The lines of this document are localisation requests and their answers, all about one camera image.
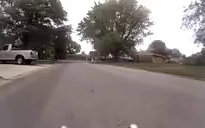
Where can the pale concrete driveway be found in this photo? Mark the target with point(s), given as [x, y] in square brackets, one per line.
[10, 70]

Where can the robot's own part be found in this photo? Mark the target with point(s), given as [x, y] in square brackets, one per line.
[63, 126]
[133, 126]

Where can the large green tree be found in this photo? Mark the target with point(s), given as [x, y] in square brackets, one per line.
[115, 26]

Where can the dark building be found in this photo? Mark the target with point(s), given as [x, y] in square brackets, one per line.
[53, 43]

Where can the grass lawn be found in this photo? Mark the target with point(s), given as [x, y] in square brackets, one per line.
[176, 70]

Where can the white pickup truck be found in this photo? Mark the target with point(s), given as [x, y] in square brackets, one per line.
[13, 55]

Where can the grey asphalt road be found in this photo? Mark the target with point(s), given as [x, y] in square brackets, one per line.
[103, 93]

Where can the low house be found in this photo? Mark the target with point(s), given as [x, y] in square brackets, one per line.
[150, 56]

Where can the vehicle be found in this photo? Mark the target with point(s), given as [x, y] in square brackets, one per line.
[125, 58]

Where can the group of dark trees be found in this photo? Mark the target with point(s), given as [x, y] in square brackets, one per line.
[30, 16]

